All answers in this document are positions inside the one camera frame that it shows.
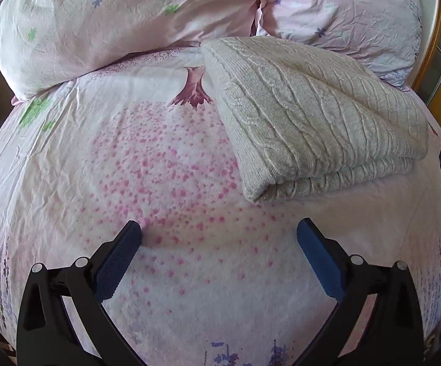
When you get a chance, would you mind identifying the beige cable knit sweater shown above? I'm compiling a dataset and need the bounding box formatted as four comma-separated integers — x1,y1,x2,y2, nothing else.
201,36,429,203

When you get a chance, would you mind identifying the pink floral right pillow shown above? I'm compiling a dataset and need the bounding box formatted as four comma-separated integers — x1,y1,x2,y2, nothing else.
257,0,422,88

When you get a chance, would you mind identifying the pink floral pillow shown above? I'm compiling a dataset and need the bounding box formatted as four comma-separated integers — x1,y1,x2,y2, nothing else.
0,0,258,101
257,0,422,88

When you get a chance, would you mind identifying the pink floral bed sheet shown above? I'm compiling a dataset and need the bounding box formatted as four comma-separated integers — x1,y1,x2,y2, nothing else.
0,49,441,365

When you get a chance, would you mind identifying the pink floral left pillow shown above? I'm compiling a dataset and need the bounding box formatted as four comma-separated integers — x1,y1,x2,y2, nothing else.
0,0,258,101

